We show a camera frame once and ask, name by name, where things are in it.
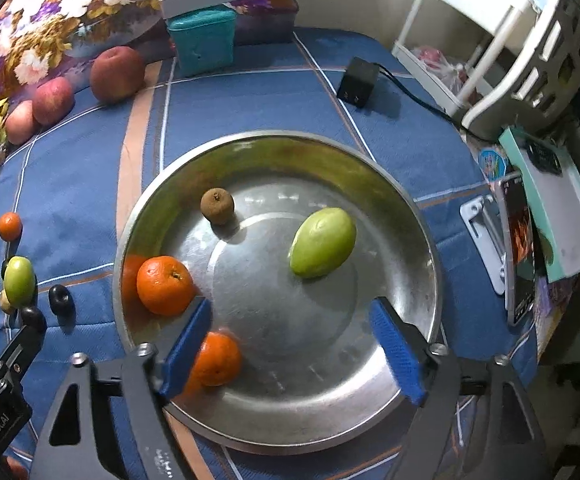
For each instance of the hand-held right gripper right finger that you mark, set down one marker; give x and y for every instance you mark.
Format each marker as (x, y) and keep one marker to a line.
(397, 350)

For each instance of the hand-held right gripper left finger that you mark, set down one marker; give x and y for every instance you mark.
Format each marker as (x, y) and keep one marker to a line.
(187, 345)

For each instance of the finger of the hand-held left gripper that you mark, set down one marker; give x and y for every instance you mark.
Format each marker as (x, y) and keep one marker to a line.
(17, 355)

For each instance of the dark plum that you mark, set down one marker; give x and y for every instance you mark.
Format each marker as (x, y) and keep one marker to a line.
(61, 300)
(32, 317)

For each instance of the green mango back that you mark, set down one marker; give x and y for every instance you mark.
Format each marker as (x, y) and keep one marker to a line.
(19, 280)

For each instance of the green mango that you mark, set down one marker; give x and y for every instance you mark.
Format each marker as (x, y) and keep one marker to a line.
(322, 242)
(19, 280)

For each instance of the round steel plate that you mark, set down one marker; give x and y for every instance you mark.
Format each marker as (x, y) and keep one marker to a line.
(280, 320)

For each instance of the small orange tangerine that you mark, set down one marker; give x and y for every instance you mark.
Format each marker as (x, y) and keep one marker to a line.
(9, 226)

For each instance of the green mango front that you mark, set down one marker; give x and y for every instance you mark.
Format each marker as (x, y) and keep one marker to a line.
(322, 242)

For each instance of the black smartphone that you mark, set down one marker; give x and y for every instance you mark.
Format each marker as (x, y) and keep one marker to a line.
(520, 250)

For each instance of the colourful packet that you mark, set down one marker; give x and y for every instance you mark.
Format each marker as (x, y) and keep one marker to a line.
(552, 305)

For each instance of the blue plaid tablecloth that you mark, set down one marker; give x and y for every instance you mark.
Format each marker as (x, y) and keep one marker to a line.
(80, 185)

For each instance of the blue cartoon card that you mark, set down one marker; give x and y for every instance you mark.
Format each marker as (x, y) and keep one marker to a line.
(492, 162)

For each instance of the teal book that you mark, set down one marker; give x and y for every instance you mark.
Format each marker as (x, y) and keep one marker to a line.
(555, 210)

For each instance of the pink apple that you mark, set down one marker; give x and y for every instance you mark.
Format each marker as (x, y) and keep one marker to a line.
(20, 122)

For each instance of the black power adapter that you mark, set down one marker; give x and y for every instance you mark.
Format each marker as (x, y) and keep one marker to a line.
(356, 82)

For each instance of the dark red apple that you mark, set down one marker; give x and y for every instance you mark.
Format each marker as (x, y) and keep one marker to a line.
(117, 74)

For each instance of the pink plastic bag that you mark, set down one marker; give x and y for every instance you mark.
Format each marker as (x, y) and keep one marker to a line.
(440, 67)

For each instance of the teal box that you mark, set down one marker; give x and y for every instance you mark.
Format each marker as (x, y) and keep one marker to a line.
(202, 42)

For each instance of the dark box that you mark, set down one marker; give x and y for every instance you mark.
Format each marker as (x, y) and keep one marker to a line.
(265, 25)

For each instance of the white rack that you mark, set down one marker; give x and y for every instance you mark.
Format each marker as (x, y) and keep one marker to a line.
(475, 5)

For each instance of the floral painting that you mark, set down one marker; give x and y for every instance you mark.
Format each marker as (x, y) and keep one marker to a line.
(70, 5)

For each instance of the white metal bracket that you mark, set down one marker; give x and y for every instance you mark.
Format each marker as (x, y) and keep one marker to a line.
(485, 240)

